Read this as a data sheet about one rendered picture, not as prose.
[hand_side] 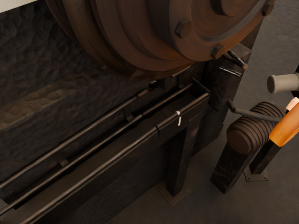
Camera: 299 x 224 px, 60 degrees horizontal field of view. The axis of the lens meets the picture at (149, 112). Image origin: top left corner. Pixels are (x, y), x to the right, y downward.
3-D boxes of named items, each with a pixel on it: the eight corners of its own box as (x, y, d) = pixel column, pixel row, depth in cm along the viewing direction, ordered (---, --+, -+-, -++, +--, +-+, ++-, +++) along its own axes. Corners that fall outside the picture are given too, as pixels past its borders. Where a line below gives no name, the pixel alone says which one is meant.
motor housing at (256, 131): (203, 181, 134) (228, 120, 92) (231, 157, 142) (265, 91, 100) (222, 200, 128) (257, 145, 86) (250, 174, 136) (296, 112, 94)
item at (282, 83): (265, 84, 89) (269, 71, 84) (292, 81, 88) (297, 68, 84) (271, 97, 85) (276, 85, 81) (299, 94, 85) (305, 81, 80)
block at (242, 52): (196, 96, 96) (208, 42, 77) (211, 86, 99) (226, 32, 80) (218, 114, 90) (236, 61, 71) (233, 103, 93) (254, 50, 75)
